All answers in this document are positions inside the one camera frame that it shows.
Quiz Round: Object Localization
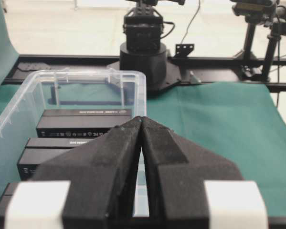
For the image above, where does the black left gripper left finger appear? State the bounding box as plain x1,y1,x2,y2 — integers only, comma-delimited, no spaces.
32,116,142,229

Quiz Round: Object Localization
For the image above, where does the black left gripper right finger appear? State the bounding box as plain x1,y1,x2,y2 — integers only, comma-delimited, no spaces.
141,117,244,229

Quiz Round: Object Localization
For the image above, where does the black camera box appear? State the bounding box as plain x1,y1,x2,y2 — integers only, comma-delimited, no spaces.
36,109,132,138
17,138,92,180
0,182,19,229

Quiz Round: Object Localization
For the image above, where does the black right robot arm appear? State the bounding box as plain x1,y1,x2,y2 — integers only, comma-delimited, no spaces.
119,0,175,71

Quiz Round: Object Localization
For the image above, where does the clear plastic storage case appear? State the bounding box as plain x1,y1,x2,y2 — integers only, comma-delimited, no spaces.
0,69,150,218

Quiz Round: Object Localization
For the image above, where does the green table cloth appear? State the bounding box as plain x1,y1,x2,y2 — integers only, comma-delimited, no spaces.
0,6,286,217

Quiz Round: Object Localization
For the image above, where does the black tripod stand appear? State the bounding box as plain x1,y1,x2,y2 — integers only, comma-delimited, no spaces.
232,0,286,82

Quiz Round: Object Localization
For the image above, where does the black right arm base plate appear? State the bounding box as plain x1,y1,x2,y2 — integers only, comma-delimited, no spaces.
107,42,183,94

